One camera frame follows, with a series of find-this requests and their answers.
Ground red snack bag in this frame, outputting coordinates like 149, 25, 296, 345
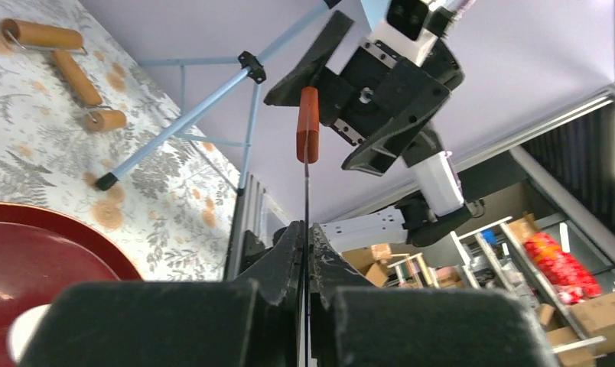
523, 232, 603, 305

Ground floral patterned table mat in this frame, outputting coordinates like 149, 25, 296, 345
0, 1, 239, 281

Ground round red tray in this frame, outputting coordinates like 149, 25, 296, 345
0, 203, 142, 366

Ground light blue tripod stand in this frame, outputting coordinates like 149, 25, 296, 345
95, 1, 339, 191

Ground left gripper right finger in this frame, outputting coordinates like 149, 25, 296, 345
310, 225, 558, 366

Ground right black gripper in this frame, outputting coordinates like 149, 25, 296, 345
264, 10, 464, 177

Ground scraper with orange handle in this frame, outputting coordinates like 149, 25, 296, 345
296, 86, 320, 366

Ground white dough ball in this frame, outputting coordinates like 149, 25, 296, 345
6, 304, 50, 364

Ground cardboard boxes in background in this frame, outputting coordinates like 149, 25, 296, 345
325, 209, 615, 366

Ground metal storage shelf rack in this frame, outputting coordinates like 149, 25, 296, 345
384, 217, 606, 366

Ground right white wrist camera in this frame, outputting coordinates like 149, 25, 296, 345
360, 0, 475, 68

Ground wooden double-ended roller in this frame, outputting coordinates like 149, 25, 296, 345
0, 18, 127, 132

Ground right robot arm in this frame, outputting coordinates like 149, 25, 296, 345
264, 1, 470, 247

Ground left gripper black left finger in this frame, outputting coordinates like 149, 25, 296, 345
17, 222, 304, 366

